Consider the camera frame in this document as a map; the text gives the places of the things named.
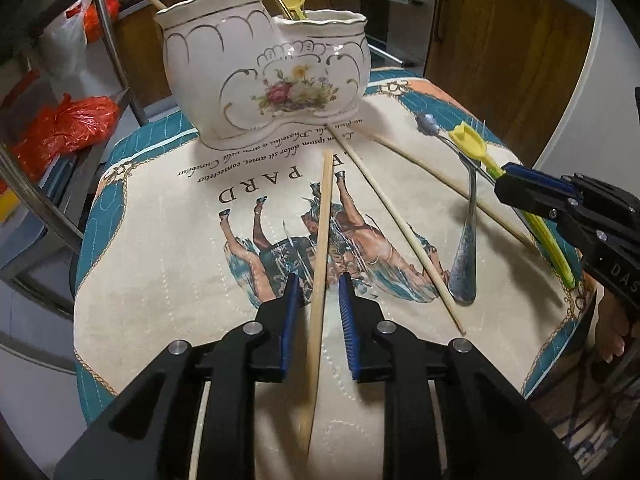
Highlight white floral ceramic utensil holder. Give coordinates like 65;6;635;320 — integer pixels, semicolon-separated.
154;0;372;151

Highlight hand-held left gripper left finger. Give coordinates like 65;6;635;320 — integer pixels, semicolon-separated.
52;272;306;480

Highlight yellow plastic spoon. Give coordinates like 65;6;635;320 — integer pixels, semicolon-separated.
276;0;307;22
446;124;578;286

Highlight silver flower-head spoon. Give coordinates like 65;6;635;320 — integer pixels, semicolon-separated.
415;111;478;305

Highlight stainless steel shelf rack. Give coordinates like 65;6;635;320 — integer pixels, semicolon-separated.
0;0;151;321

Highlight person's right hand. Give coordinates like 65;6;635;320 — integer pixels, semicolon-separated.
592;287;629;366

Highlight built-in oven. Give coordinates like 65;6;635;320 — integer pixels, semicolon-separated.
327;0;441;68

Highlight wooden cabinet end panel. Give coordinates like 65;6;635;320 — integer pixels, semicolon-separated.
425;0;598;111

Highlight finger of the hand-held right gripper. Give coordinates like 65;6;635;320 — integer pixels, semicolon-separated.
494;174;626;252
502;161;640;232

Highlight plaid patterned clothing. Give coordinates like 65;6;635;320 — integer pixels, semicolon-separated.
522;345;631;476

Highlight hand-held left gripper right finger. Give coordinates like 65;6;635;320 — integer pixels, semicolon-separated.
337;272;583;480

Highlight white plastic bag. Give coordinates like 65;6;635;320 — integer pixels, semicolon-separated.
42;0;108;78

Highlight orange-red plastic bag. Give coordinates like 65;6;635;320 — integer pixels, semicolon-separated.
12;94;121;171

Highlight blue flat box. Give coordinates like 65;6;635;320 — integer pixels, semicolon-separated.
30;152;88;201

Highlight printed quilted tablecloth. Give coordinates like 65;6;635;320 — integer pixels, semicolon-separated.
72;67;601;480

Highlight red plastic bag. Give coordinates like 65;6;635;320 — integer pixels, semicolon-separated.
80;0;121;43

